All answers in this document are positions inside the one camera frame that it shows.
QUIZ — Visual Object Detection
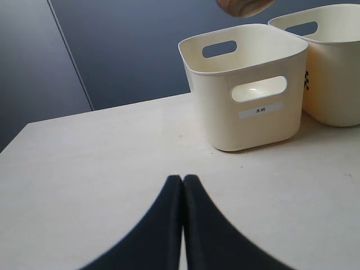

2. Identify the brown wooden cup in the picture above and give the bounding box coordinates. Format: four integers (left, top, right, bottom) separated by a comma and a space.
216, 0, 275, 18

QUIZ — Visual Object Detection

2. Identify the middle cream plastic bin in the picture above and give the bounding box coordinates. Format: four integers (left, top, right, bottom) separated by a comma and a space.
268, 3, 359, 127

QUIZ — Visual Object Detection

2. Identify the left cream plastic bin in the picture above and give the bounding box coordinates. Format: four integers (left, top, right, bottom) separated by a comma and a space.
178, 24, 308, 151

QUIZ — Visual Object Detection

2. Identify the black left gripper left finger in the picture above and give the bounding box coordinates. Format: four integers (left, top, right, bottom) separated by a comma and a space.
82, 175, 183, 269

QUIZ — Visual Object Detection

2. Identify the cream plastic bin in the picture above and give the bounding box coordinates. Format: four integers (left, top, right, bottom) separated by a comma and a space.
268, 3, 359, 127
178, 24, 308, 151

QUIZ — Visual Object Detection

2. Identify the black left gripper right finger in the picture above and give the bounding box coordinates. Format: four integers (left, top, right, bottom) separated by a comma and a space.
183, 174, 291, 269

